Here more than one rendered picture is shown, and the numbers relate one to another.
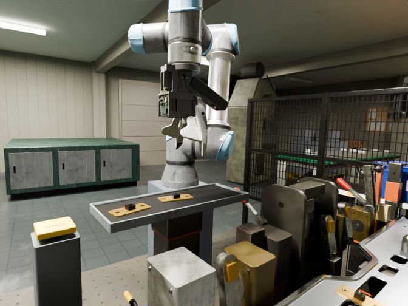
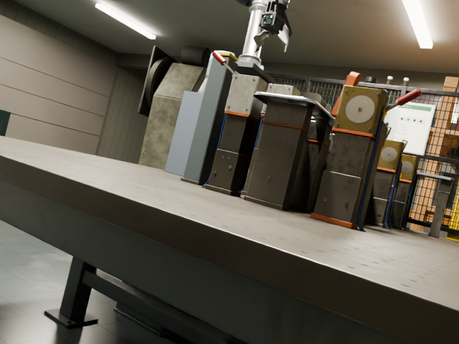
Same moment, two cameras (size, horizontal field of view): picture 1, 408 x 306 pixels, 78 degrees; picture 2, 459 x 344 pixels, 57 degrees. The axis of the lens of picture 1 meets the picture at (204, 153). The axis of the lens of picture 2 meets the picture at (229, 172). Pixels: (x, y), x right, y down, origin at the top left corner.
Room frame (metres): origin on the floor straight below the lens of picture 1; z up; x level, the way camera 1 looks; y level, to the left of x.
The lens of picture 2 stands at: (-0.94, 0.73, 0.76)
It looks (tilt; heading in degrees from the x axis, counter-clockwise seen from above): 0 degrees down; 337
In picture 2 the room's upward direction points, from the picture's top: 14 degrees clockwise
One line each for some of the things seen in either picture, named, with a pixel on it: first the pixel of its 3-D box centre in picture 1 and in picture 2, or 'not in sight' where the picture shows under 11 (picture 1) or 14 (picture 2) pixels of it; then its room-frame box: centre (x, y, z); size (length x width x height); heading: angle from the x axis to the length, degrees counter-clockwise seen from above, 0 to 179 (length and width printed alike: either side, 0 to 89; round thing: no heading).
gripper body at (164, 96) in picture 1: (181, 93); (274, 17); (0.60, 0.06, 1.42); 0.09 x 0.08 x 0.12; 119
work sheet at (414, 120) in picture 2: not in sight; (409, 127); (1.04, -1.19, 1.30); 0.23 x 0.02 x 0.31; 38
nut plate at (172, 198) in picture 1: (175, 196); not in sight; (0.62, 0.07, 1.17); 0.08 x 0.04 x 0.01; 118
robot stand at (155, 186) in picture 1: (179, 230); (202, 138); (1.01, 0.09, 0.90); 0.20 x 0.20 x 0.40; 34
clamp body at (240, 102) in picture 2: not in sight; (232, 135); (0.26, 0.25, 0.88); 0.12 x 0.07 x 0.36; 38
